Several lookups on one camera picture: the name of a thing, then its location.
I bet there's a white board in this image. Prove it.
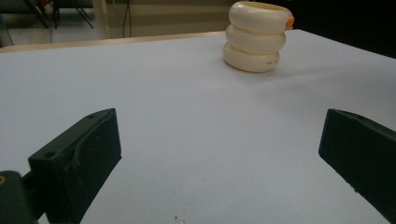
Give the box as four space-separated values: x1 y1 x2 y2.
0 29 396 224

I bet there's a black metal stand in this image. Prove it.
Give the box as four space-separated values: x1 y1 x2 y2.
22 0 94 30

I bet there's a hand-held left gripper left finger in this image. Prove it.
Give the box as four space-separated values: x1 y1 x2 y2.
27 107 122 224

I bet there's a cream ribbed cup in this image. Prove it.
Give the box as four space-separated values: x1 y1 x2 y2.
221 0 295 74

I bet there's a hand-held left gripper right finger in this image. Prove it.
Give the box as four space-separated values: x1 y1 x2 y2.
318 107 396 224

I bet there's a black hanging cable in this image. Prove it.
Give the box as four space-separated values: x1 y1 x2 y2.
121 0 133 39

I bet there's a wooden table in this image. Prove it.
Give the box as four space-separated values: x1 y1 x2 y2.
0 30 227 54

